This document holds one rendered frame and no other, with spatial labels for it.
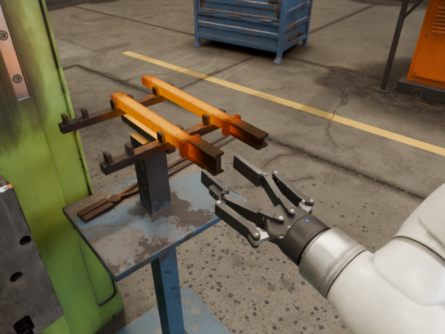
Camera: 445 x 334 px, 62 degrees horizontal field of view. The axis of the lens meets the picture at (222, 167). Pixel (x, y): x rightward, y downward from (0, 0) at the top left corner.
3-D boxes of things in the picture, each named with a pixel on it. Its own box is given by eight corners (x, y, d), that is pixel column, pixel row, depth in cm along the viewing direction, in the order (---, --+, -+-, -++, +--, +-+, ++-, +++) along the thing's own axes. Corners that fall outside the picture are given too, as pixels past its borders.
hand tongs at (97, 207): (232, 132, 131) (232, 129, 131) (242, 136, 129) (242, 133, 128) (77, 215, 96) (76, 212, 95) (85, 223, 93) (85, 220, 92)
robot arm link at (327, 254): (357, 277, 57) (326, 252, 60) (375, 238, 51) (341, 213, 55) (319, 310, 52) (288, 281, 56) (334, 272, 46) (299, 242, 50)
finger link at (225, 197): (282, 232, 60) (279, 238, 59) (222, 206, 64) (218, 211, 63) (286, 215, 57) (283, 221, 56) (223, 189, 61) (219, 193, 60)
